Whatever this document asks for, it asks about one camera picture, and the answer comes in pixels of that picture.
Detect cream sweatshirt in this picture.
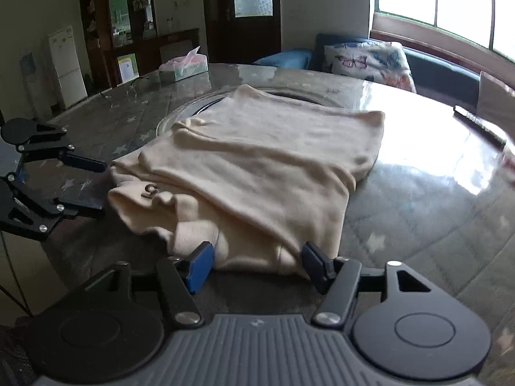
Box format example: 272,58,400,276
107,84,386,279

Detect butterfly print pillow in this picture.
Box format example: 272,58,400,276
324,41,417,93

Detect black remote control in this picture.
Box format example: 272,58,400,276
453,105,508,145

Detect thin frame eyeglasses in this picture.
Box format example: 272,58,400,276
100,76,150,99

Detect white refrigerator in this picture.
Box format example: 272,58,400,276
48,26,88,109

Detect grey round table insert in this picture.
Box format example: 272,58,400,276
156,88,351,137

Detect water dispenser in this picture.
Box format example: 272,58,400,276
20,51,52,118

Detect dark wooden glass door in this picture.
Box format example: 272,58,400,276
201,0,281,64

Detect white paper sheet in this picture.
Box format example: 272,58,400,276
117,53,138,83

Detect tall wooden display cabinet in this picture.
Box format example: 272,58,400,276
79,0,157,89

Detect pink and white tissue box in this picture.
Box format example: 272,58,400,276
159,47,209,82

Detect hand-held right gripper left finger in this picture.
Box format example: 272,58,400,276
86,241,215,328

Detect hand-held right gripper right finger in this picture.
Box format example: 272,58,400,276
302,242,433,328

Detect blue sofa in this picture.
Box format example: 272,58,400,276
253,33,515,109

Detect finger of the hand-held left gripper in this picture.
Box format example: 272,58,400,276
0,179,105,243
17,123,107,173

